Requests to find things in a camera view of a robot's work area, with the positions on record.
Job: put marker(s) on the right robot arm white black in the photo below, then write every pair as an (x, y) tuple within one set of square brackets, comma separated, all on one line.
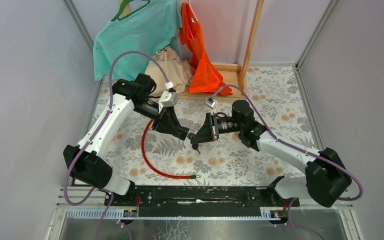
[(324, 178)]

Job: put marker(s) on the beige cloth bag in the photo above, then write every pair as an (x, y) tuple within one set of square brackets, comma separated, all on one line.
[(179, 72)]

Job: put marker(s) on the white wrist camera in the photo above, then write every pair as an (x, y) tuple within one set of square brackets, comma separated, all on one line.
[(168, 98), (212, 104)]

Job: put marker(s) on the red cable lock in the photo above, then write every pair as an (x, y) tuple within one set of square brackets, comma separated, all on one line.
[(155, 170)]

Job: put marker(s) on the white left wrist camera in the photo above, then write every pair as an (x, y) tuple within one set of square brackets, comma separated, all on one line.
[(168, 98)]

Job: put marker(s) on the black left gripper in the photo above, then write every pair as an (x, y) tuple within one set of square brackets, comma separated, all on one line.
[(169, 124)]

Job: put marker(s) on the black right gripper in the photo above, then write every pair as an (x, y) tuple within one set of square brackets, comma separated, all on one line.
[(206, 134)]

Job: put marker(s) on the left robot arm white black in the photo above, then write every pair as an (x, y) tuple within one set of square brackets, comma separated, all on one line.
[(86, 160)]

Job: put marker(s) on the green clothes hanger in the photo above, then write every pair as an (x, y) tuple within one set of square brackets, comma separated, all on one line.
[(125, 10)]

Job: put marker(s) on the black padlock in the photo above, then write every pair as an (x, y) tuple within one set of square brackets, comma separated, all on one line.
[(190, 135)]

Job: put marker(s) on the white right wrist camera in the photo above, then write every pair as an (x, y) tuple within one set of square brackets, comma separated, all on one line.
[(212, 104)]

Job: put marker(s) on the floral table mat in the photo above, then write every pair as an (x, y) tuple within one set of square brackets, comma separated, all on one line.
[(227, 162)]

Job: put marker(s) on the black headed key bunch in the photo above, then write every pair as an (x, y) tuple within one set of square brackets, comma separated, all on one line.
[(195, 146)]

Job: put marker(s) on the orange garment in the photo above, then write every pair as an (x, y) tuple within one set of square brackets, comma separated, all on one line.
[(207, 79)]

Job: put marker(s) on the wooden clothes rack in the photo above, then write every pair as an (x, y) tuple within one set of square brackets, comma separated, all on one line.
[(234, 74)]

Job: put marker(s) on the teal t-shirt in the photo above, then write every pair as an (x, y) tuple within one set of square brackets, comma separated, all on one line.
[(148, 29)]

